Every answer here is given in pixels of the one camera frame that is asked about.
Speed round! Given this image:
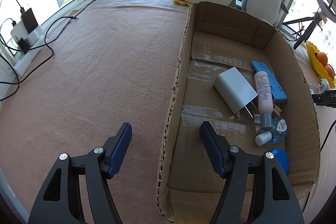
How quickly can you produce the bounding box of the blue round tape measure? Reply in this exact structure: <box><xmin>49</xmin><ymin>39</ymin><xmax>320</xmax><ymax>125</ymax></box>
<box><xmin>269</xmin><ymin>148</ymin><xmax>289</xmax><ymax>176</ymax></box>

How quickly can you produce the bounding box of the small black plug adapter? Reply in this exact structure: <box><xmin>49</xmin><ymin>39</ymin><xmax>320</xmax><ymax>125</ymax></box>
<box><xmin>17</xmin><ymin>38</ymin><xmax>30</xmax><ymax>53</ymax></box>

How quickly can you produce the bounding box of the black tripod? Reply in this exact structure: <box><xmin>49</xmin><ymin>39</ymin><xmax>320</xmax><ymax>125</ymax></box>
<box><xmin>283</xmin><ymin>11</ymin><xmax>328</xmax><ymax>50</ymax></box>

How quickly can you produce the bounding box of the orange fruit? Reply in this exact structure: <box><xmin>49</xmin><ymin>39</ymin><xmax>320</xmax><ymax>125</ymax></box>
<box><xmin>316</xmin><ymin>52</ymin><xmax>329</xmax><ymax>67</ymax></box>
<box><xmin>324</xmin><ymin>64</ymin><xmax>335</xmax><ymax>80</ymax></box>

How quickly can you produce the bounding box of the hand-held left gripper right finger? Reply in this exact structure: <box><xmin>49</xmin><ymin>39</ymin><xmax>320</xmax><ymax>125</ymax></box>
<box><xmin>200</xmin><ymin>121</ymin><xmax>305</xmax><ymax>224</ymax></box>

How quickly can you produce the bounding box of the clear bottle with white cap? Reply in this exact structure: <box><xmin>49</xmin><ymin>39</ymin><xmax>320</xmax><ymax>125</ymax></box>
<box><xmin>255</xmin><ymin>116</ymin><xmax>288</xmax><ymax>146</ymax></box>

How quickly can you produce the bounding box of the yellow fruit bowl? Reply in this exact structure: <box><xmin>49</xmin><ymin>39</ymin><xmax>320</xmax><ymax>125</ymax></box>
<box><xmin>306</xmin><ymin>41</ymin><xmax>336</xmax><ymax>89</ymax></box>

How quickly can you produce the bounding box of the white power strip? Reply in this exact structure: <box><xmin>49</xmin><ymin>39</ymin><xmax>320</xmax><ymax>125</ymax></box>
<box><xmin>10</xmin><ymin>25</ymin><xmax>45</xmax><ymax>52</ymax></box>

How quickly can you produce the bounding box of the pink tube with grey cap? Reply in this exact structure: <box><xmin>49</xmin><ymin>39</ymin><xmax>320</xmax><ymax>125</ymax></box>
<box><xmin>254</xmin><ymin>71</ymin><xmax>275</xmax><ymax>131</ymax></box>

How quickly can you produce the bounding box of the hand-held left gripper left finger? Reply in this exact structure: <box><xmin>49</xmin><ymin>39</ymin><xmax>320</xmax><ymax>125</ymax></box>
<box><xmin>28</xmin><ymin>122</ymin><xmax>132</xmax><ymax>224</ymax></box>

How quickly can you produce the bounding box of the white charger adapter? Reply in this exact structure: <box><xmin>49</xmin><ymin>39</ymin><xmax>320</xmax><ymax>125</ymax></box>
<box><xmin>10</xmin><ymin>23</ymin><xmax>27</xmax><ymax>41</ymax></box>

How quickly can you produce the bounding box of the black charger brick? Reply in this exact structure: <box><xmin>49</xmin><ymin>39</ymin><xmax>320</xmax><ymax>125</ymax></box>
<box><xmin>21</xmin><ymin>7</ymin><xmax>39</xmax><ymax>33</ymax></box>

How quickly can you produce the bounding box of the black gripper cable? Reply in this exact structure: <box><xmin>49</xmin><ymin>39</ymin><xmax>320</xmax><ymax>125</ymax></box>
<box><xmin>302</xmin><ymin>119</ymin><xmax>336</xmax><ymax>214</ymax></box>

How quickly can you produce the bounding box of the black cable with connector end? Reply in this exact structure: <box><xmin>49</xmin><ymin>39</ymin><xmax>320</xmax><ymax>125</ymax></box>
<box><xmin>0</xmin><ymin>16</ymin><xmax>79</xmax><ymax>101</ymax></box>

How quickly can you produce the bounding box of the cardboard box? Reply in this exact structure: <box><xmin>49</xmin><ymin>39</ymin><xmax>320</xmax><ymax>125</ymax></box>
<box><xmin>157</xmin><ymin>2</ymin><xmax>321</xmax><ymax>223</ymax></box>

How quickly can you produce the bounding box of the white plug-in repeller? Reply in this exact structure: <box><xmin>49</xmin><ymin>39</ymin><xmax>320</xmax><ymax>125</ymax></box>
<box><xmin>316</xmin><ymin>77</ymin><xmax>330</xmax><ymax>92</ymax></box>

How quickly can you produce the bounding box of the white charger plug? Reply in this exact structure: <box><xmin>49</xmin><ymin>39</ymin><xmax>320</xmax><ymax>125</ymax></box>
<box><xmin>213</xmin><ymin>67</ymin><xmax>258</xmax><ymax>119</ymax></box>

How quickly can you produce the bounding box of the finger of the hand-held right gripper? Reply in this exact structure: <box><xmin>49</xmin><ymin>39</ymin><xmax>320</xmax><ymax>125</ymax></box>
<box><xmin>312</xmin><ymin>91</ymin><xmax>336</xmax><ymax>109</ymax></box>

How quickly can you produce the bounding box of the grey checked cloth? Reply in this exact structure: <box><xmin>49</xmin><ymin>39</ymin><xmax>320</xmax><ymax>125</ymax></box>
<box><xmin>89</xmin><ymin>0</ymin><xmax>193</xmax><ymax>11</ymax></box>

